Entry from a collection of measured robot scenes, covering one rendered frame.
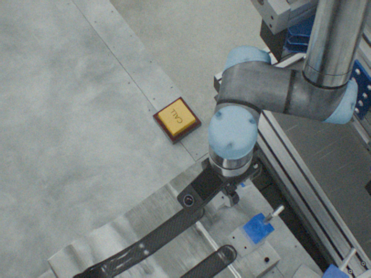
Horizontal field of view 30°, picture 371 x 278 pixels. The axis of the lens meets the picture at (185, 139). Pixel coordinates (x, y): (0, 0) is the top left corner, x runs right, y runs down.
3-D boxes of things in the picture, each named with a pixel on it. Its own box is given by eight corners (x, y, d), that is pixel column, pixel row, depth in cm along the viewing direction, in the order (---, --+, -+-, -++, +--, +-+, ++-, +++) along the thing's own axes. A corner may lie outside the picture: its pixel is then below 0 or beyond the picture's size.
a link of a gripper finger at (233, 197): (242, 208, 134) (237, 188, 127) (236, 213, 134) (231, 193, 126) (227, 191, 136) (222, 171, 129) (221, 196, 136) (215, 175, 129)
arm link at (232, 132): (263, 104, 108) (253, 155, 105) (258, 128, 118) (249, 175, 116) (214, 94, 109) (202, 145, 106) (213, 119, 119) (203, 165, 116)
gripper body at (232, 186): (261, 176, 133) (266, 157, 121) (224, 202, 131) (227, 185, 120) (237, 145, 135) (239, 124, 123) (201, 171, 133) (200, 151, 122)
